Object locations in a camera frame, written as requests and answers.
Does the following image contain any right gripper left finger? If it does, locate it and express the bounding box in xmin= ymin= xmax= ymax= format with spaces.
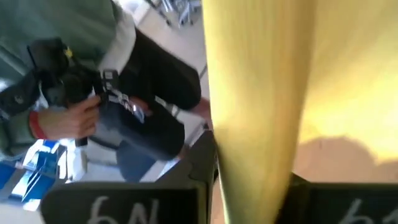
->
xmin=39 ymin=130 xmax=219 ymax=224

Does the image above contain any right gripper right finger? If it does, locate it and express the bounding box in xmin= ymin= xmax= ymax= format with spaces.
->
xmin=275 ymin=172 xmax=398 ymax=224

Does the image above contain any yellow microfiber towel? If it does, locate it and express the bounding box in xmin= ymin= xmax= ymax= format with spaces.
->
xmin=201 ymin=0 xmax=398 ymax=224

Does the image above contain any black bag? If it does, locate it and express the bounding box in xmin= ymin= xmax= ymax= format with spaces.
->
xmin=0 ymin=37 xmax=187 ymax=162

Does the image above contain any person's hand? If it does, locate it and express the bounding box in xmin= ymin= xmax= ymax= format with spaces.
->
xmin=29 ymin=95 xmax=103 ymax=141
xmin=189 ymin=96 xmax=213 ymax=121

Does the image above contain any blue white box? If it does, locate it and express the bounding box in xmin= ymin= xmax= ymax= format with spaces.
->
xmin=0 ymin=139 xmax=69 ymax=205

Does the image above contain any silver chair base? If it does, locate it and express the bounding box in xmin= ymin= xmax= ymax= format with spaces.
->
xmin=146 ymin=0 xmax=201 ymax=27

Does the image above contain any person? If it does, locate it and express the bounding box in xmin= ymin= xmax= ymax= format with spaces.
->
xmin=0 ymin=0 xmax=215 ymax=184

